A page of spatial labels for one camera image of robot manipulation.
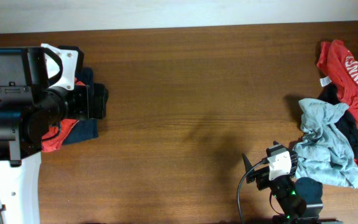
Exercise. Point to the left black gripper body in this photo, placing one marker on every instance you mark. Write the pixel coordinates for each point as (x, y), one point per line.
(79, 105)

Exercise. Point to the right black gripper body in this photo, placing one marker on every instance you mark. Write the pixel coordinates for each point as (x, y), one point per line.
(263, 175)

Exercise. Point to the orange McKinney Boyd soccer shirt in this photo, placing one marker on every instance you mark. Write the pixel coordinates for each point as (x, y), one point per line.
(56, 135)

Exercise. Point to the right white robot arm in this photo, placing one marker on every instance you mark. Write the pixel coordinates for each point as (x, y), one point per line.
(300, 200)

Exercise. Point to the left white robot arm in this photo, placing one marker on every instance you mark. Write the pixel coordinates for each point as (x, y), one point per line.
(37, 92)

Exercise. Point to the folded navy blue garment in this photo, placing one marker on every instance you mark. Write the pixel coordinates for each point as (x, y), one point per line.
(84, 129)

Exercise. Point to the light grey-blue shirt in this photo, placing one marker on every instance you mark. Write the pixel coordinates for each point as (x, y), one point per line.
(324, 153)

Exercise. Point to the red McKinney shirt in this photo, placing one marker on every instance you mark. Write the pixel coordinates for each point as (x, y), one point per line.
(338, 63)

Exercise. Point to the black garment in pile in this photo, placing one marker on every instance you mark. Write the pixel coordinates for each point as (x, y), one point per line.
(346, 123)

